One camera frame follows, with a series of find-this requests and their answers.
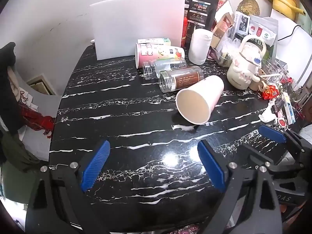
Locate red plaid scarf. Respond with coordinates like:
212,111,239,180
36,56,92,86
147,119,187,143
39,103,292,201
18,102,56,137

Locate pink printed paper can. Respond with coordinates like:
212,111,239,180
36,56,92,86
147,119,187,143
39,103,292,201
135,42,186,69

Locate red candy wrappers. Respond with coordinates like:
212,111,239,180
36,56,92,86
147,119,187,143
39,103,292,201
262,84,280,100

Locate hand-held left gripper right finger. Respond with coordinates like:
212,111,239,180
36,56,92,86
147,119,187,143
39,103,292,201
197,140,288,234

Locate white crumpled tissue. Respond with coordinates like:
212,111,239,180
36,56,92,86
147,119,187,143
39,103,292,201
259,102,278,123

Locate clear jar with brown label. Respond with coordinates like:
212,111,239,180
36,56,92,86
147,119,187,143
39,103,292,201
158,66,204,93

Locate clear plastic bottle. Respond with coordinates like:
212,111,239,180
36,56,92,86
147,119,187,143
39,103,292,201
142,57,188,81

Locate clear glass bowl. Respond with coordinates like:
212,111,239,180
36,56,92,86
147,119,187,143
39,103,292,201
262,58,289,83

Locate blue white small box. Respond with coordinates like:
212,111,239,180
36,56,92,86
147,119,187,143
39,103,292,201
281,95,297,125

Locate grey foil pouch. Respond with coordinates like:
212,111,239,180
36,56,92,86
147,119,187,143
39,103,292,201
248,14,279,47

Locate pink white paper cup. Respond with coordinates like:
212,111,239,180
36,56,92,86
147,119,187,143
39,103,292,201
176,75,225,125

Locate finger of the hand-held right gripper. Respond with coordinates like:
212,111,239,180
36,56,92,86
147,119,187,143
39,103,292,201
259,124,308,167
241,143,307,176

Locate brown printed carton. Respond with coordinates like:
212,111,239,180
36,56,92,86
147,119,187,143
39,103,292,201
212,12,235,49

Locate yellow pot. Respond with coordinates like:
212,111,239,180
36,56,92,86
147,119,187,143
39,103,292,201
272,0,306,21

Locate cream cartoon kettle bottle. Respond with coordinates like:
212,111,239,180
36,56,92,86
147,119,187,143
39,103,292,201
226,34,268,90

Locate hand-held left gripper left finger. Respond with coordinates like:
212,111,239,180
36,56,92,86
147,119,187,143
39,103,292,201
24,140,111,234

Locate round woven mat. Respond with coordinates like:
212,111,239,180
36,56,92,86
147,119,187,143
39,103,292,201
236,0,260,14

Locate dark hanging cloth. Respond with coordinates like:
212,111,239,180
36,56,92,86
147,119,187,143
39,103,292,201
0,42,23,135

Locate black printed pouch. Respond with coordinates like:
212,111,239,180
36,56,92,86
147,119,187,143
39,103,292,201
182,0,220,48

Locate white plastic cutting board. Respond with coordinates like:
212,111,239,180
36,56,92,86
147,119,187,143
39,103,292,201
90,0,186,61

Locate white green carton box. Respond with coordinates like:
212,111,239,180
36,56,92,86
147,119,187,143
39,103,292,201
137,37,171,46

